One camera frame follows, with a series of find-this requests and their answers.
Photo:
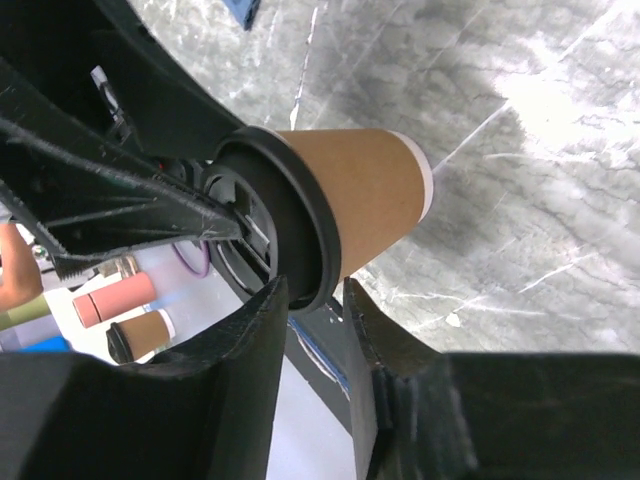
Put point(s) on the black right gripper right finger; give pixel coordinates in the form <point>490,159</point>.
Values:
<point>399,395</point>

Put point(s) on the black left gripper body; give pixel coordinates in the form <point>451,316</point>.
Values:
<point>55,46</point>

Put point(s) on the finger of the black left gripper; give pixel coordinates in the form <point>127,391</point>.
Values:
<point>86,199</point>

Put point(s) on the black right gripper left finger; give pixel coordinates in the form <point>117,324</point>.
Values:
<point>219,390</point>

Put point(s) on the black cup lid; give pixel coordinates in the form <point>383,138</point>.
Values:
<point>287,227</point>

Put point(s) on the brown paper coffee cup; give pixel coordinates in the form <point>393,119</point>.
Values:
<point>378,184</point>

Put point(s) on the blue letter-print cloth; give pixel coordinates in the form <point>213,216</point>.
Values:
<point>244,11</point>

